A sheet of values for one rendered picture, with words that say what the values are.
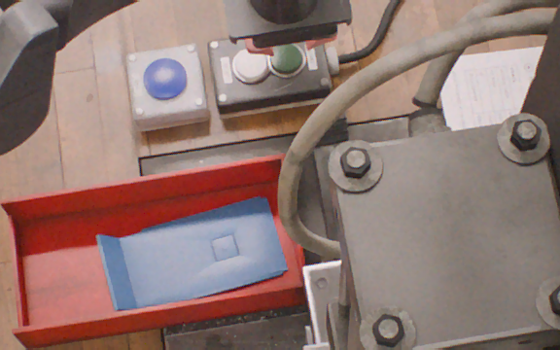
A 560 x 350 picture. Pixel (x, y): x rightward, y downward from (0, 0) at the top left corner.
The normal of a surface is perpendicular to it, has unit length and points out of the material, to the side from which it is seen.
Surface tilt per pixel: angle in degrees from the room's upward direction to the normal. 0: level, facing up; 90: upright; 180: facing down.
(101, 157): 0
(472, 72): 1
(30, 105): 90
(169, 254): 0
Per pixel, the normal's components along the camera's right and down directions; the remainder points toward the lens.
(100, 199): 0.16, 0.92
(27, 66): 0.60, 0.74
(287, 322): -0.02, -0.35
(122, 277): 0.82, -0.40
